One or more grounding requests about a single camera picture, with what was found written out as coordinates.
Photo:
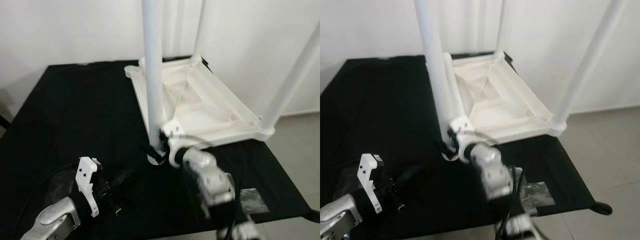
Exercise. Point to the black tablecloth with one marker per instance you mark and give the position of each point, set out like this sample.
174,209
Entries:
370,110
65,115

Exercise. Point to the white plastic children table top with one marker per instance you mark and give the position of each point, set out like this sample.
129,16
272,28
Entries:
210,105
505,100

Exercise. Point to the crumpled clear plastic sheet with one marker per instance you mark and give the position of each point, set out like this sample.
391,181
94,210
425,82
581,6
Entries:
537,196
255,200

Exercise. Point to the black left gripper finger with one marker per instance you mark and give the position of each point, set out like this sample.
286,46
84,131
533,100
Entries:
415,176
130,178

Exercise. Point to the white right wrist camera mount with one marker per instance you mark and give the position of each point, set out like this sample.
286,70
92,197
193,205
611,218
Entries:
464,140
175,142

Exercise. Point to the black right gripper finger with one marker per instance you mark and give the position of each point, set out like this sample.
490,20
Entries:
444,150
152,154

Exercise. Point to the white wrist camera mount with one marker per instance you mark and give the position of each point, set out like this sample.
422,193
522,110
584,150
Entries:
370,177
464,140
175,142
87,180

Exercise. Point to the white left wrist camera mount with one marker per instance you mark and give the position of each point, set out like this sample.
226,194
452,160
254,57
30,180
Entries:
370,177
87,180

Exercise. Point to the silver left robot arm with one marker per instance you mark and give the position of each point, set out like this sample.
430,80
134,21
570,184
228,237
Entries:
50,222
340,220

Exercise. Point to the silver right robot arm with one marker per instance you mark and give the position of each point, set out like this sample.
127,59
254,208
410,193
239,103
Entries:
495,175
212,182

